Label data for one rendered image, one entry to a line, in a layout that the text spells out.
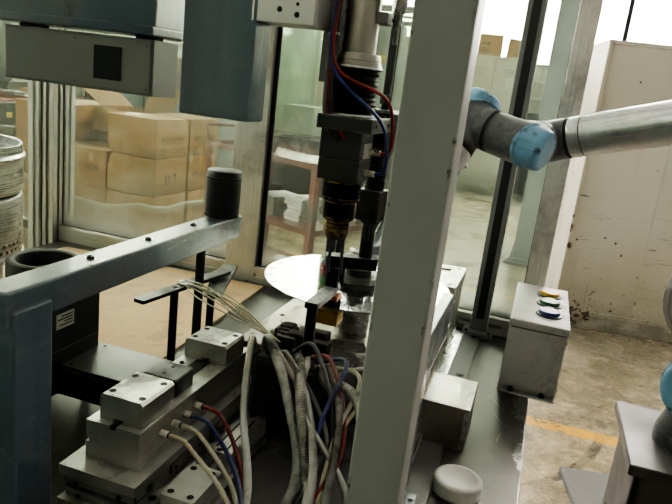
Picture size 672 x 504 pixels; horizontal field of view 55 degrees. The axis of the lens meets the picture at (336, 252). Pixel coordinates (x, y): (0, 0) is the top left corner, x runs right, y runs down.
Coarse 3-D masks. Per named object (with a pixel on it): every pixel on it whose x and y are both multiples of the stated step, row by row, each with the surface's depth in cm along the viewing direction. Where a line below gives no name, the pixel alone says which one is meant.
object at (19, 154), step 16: (0, 144) 130; (16, 144) 127; (0, 160) 113; (16, 160) 117; (0, 176) 114; (16, 176) 118; (0, 192) 114; (16, 192) 119; (0, 208) 115; (16, 208) 120; (0, 224) 116; (16, 224) 121; (0, 240) 117; (16, 240) 122; (0, 256) 118; (0, 272) 125
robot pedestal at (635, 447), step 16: (624, 416) 121; (640, 416) 122; (656, 416) 123; (624, 432) 115; (640, 432) 116; (624, 448) 111; (640, 448) 110; (656, 448) 111; (624, 464) 116; (640, 464) 105; (656, 464) 105; (608, 480) 128; (624, 480) 113; (640, 480) 106; (656, 480) 104; (608, 496) 124; (624, 496) 111; (640, 496) 106; (656, 496) 106
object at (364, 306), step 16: (304, 256) 127; (320, 256) 128; (272, 272) 114; (288, 272) 115; (304, 272) 116; (320, 272) 118; (288, 288) 106; (304, 288) 107; (320, 288) 108; (336, 304) 102; (352, 304) 102; (368, 304) 103
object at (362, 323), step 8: (344, 312) 114; (344, 320) 114; (352, 320) 114; (360, 320) 114; (368, 320) 116; (336, 328) 116; (344, 328) 115; (352, 328) 114; (360, 328) 115; (344, 336) 115; (352, 336) 115; (360, 336) 115
